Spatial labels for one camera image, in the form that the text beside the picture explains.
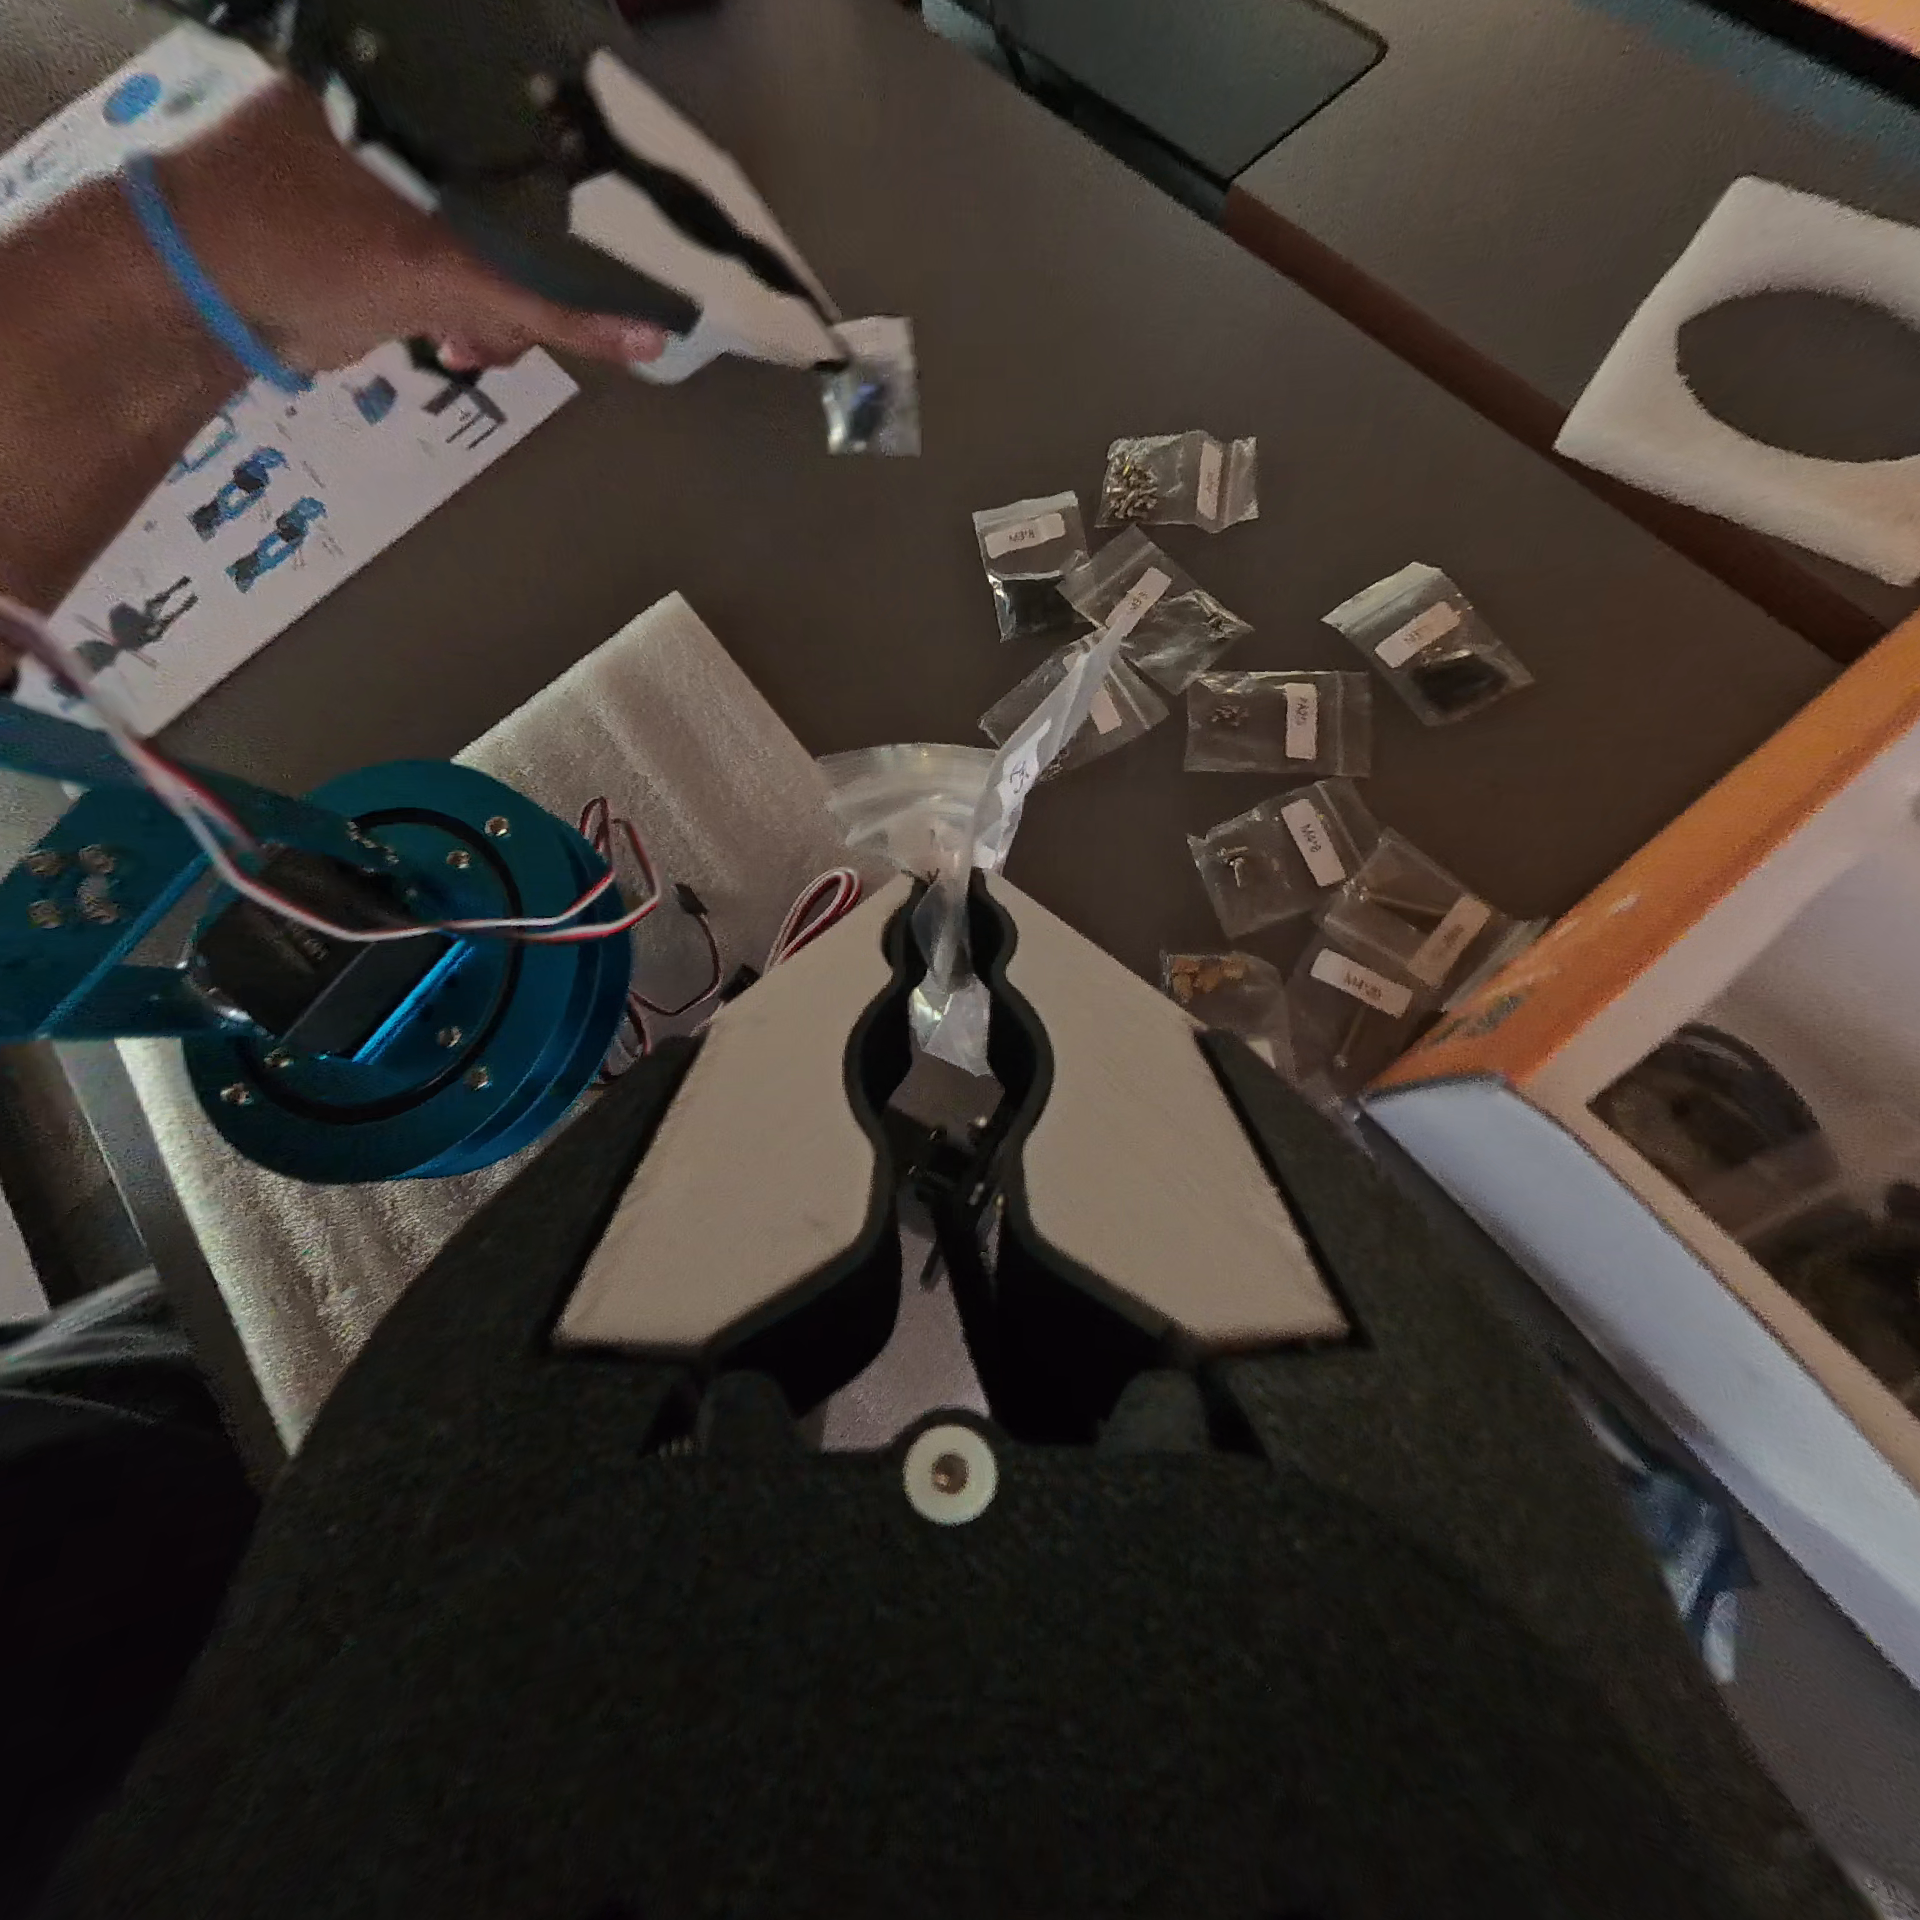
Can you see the large white cardboard box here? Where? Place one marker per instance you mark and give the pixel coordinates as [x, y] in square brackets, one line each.
[1727, 1351]

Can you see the printed instruction sheet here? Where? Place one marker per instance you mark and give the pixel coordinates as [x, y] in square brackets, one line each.
[376, 451]

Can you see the pile of clear parts bags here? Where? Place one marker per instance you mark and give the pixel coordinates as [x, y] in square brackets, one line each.
[1276, 719]

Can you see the blue toy robot arm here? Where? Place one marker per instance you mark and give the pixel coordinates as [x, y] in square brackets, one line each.
[93, 932]

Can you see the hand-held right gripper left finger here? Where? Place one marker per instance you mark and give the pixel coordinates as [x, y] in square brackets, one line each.
[733, 1186]

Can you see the adjoining grey desk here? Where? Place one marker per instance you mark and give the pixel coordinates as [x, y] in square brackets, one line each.
[1575, 120]

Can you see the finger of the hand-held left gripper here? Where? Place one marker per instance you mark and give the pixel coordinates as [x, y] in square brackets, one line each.
[676, 151]
[733, 314]

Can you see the person's left forearm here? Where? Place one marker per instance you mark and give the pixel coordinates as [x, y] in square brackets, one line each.
[93, 378]

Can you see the large clear parts bag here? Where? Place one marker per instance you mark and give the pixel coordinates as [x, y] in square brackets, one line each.
[899, 795]

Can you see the large dark flat panel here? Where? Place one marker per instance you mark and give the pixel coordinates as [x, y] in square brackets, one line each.
[1170, 74]

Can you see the blue wristband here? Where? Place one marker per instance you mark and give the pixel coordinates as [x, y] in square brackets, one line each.
[209, 287]

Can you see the person's black clothing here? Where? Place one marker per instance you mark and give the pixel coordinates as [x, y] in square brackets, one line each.
[104, 1650]

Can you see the white foam mat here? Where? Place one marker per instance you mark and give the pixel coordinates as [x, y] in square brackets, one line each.
[642, 719]

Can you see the person's left hand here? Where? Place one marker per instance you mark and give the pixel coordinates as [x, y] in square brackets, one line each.
[376, 255]

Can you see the clear bag small screws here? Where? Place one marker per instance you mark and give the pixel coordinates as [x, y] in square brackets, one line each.
[1018, 764]

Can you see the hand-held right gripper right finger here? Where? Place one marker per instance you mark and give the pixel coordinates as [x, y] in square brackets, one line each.
[1170, 1186]

